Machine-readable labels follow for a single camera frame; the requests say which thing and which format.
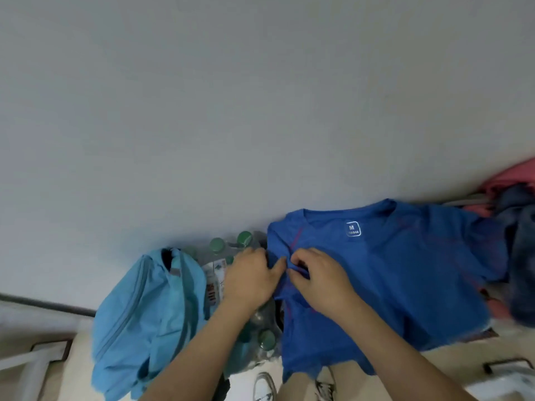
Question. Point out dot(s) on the person's left hand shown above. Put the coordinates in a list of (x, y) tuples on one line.
[(251, 283)]

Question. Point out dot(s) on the person's right hand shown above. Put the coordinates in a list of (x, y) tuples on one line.
[(326, 283)]

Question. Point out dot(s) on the blue t-shirt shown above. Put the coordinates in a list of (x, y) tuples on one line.
[(401, 279)]

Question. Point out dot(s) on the light blue backpack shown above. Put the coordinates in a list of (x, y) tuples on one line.
[(142, 321)]

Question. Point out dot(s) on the grey-blue towel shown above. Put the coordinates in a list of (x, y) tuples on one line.
[(522, 267)]

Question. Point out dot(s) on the person's left forearm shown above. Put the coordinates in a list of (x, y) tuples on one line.
[(196, 359)]

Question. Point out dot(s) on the person's right forearm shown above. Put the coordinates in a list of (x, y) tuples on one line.
[(397, 359)]

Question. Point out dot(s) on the stack of water bottle packs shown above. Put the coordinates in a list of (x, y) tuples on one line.
[(217, 246)]

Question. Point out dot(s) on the white panel leaning on wall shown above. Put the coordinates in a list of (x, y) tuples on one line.
[(37, 315)]

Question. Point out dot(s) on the white leg machine frame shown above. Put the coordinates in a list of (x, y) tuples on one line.
[(29, 371)]

